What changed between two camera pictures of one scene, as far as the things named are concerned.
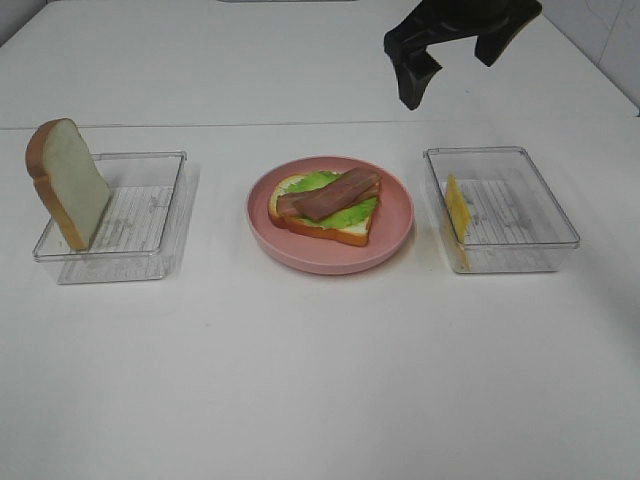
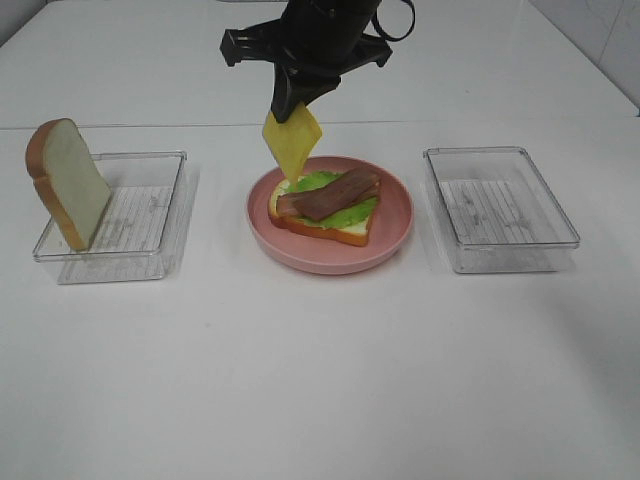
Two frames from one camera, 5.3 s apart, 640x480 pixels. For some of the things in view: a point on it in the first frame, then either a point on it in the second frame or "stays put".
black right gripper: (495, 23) → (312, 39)
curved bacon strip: (343, 190) stays put
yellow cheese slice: (460, 215) → (292, 142)
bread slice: (357, 234) stays put
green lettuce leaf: (356, 213) stays put
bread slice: (68, 180) stays put
